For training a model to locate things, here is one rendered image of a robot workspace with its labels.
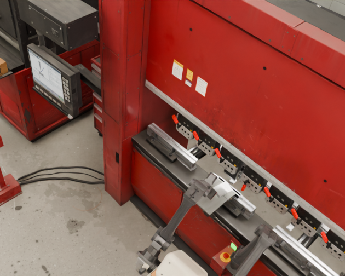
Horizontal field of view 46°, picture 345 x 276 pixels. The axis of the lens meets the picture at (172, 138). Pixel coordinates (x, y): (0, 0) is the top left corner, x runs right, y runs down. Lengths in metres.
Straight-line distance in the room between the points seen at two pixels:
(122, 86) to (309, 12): 1.32
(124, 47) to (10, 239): 2.00
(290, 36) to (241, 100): 0.53
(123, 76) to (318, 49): 1.34
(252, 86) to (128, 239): 1.98
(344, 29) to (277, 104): 0.47
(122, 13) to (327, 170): 1.44
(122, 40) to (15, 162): 2.14
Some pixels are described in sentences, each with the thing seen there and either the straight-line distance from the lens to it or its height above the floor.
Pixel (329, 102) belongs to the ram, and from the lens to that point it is 2.00.
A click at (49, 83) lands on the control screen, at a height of 1.40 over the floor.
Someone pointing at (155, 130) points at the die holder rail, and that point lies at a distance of 3.15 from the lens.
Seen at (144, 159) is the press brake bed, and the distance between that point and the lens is 3.22.
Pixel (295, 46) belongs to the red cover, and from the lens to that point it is 1.96.
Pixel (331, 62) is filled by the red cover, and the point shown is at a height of 2.24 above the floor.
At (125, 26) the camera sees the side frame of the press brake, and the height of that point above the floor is 1.89.
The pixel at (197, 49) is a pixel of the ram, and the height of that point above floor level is 1.89.
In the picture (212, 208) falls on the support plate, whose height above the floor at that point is 1.00.
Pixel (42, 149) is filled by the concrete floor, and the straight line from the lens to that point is 4.37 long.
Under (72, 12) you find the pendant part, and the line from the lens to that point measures 2.55.
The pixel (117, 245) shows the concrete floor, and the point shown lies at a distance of 3.65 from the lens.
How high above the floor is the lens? 3.19
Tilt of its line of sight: 46 degrees down
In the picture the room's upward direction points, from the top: 8 degrees clockwise
